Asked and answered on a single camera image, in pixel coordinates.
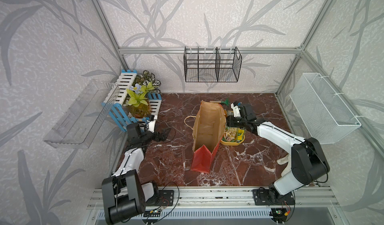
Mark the black wire basket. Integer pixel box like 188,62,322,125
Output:
183,47,243,83

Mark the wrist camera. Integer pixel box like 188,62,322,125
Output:
231,102,241,117
147,115,158,133

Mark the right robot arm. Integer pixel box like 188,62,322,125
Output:
227,102,330,206

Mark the yellow plastic tray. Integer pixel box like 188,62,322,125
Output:
221,127,246,146

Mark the potted artificial plant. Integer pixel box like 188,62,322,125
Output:
123,70,161,119

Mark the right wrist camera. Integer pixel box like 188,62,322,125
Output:
231,102,241,117

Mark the white work glove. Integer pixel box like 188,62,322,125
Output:
277,154,292,177

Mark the clear acrylic shelf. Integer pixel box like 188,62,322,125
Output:
43,80,120,149

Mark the green toy rake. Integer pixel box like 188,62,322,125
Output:
210,98,230,106

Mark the mushroom soup packet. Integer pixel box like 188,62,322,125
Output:
224,127,238,142

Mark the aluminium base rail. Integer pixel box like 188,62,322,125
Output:
86,185,340,211

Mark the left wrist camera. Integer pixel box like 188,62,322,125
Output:
147,115,158,133

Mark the blue white wooden crate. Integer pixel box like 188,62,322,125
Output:
109,70,162,132

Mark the yellow green soup packet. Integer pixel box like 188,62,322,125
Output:
235,128,246,143

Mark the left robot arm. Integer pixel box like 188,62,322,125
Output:
102,123,173,225

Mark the white wire basket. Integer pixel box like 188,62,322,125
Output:
290,73,362,144

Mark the red paper bag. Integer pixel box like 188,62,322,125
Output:
185,101,227,174

